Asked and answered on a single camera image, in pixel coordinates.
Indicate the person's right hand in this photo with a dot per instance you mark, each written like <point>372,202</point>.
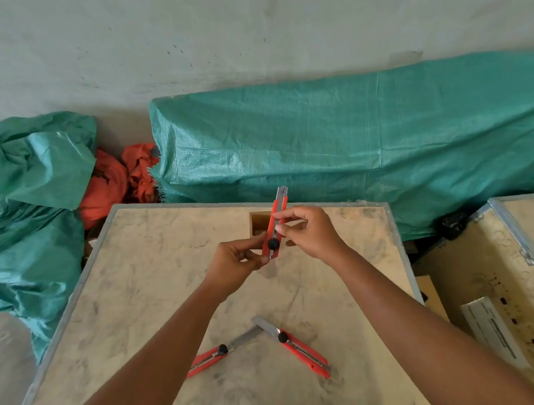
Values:
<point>317,237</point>

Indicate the person's left hand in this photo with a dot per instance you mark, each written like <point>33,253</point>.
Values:
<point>228,269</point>

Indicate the person's left thumb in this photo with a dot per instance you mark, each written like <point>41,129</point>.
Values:
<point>261,261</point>

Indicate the person's right thumb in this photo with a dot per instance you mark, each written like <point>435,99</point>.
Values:
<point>289,228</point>

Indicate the red utility knife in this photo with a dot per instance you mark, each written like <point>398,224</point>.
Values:
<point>278,206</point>
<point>304,350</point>
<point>209,357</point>

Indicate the person's right forearm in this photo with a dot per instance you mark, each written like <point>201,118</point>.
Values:
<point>417,331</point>

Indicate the person's left forearm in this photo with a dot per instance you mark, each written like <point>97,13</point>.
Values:
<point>159,358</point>

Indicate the large green woven tarp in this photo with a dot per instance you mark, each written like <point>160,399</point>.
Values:
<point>359,148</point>

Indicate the plywood crate with metal edges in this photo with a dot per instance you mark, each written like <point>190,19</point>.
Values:
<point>503,256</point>
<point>140,286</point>

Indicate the black object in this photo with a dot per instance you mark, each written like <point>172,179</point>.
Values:
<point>453,224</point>

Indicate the orange cloth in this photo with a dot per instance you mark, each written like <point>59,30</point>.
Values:
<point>106,186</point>

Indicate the white paper label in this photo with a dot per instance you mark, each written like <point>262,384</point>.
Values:
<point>495,330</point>

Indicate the crumpled green woven tarp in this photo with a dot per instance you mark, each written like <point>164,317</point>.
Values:
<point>24,189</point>

